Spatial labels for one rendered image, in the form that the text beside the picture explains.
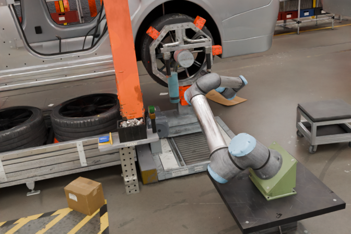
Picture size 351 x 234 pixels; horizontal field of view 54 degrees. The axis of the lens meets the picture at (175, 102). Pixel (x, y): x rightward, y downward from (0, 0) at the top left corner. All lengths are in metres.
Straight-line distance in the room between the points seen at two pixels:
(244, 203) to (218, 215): 0.42
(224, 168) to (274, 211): 0.35
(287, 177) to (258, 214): 0.27
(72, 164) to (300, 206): 1.71
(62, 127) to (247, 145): 1.60
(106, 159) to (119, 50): 0.91
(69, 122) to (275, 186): 1.66
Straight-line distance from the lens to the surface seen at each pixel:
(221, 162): 2.03
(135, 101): 2.59
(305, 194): 2.17
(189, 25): 2.96
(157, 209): 2.55
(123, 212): 2.58
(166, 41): 3.15
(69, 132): 2.93
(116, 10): 2.43
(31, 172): 2.94
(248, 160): 1.98
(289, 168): 2.04
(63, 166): 2.89
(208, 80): 2.36
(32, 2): 4.74
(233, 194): 2.13
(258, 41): 3.33
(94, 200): 2.60
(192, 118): 3.27
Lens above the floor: 1.58
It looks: 22 degrees down
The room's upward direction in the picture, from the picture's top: 6 degrees counter-clockwise
